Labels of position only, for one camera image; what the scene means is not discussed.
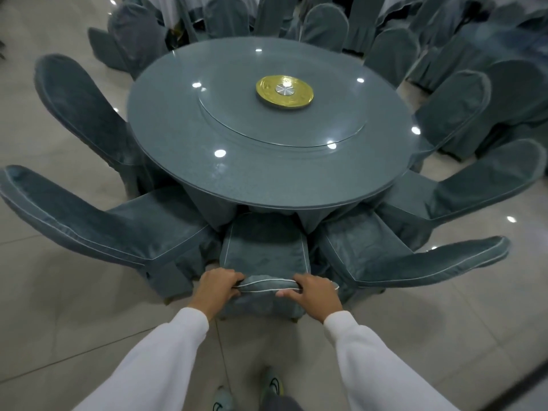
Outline person's right shoe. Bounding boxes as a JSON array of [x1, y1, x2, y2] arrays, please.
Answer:
[[259, 368, 284, 398]]

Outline person's left hand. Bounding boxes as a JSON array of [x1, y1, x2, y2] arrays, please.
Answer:
[[187, 268, 245, 323]]

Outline round teal table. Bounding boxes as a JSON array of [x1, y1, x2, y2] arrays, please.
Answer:
[[462, 12, 548, 69], [127, 37, 422, 236]]

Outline gold turntable hub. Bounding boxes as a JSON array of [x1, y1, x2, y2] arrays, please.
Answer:
[[256, 74, 315, 111]]

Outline person's grey trousers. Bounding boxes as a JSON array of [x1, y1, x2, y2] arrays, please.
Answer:
[[261, 393, 305, 411]]

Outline round glass turntable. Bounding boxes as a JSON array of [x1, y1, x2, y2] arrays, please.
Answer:
[[198, 51, 368, 149]]

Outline person's left shoe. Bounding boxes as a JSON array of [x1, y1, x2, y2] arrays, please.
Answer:
[[212, 387, 236, 411]]

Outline person's right forearm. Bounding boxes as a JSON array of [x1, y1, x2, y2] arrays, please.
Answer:
[[323, 311, 461, 411]]

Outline person's right hand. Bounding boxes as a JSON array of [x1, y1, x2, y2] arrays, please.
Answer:
[[276, 273, 344, 325]]

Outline person's shoe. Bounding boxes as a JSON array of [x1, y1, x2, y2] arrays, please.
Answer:
[[212, 387, 236, 411], [259, 368, 284, 398]]

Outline person's left forearm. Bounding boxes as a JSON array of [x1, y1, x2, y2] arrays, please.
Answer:
[[72, 307, 211, 411]]

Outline teal covered chair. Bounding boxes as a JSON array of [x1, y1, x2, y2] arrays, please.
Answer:
[[299, 3, 350, 52], [34, 53, 148, 200], [376, 139, 548, 251], [0, 164, 221, 303], [87, 27, 129, 74], [204, 0, 251, 39], [413, 70, 492, 167], [443, 59, 548, 161], [406, 21, 472, 92], [342, 0, 386, 56], [364, 27, 421, 88], [252, 0, 300, 37], [107, 2, 172, 80], [217, 211, 341, 324], [316, 209, 513, 304]]

